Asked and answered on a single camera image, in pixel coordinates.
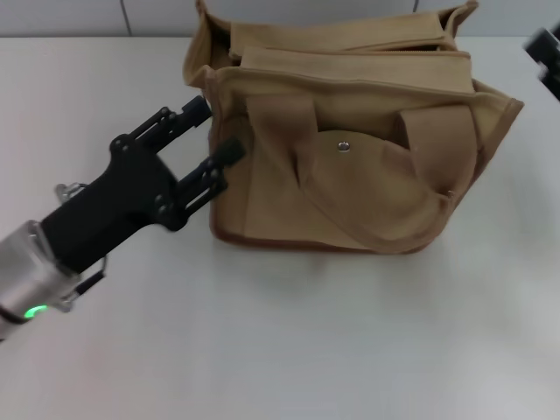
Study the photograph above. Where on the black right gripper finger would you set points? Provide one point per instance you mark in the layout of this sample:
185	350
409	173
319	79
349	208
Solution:
547	48

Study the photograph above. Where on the khaki canvas food bag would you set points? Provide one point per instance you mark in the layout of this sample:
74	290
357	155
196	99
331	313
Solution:
350	175

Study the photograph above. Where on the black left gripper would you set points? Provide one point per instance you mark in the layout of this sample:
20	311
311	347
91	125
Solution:
114	205

